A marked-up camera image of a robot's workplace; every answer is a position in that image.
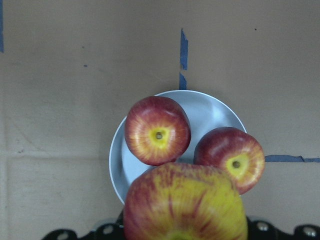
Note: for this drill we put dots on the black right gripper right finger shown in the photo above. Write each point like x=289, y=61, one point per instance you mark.
x=261, y=229

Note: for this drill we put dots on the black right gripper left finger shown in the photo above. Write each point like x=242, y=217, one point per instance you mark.
x=105, y=229

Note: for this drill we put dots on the yellow red striped apple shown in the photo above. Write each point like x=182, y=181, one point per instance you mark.
x=181, y=201

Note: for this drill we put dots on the red apple plate front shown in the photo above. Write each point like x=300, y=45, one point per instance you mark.
x=235, y=152

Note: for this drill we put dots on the red apple plate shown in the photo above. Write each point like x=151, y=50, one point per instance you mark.
x=235, y=152
x=157, y=130

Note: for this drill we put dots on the red apple plate rear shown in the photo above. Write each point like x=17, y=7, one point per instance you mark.
x=157, y=130

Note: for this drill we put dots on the light blue plate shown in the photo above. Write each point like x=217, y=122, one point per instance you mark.
x=204, y=112

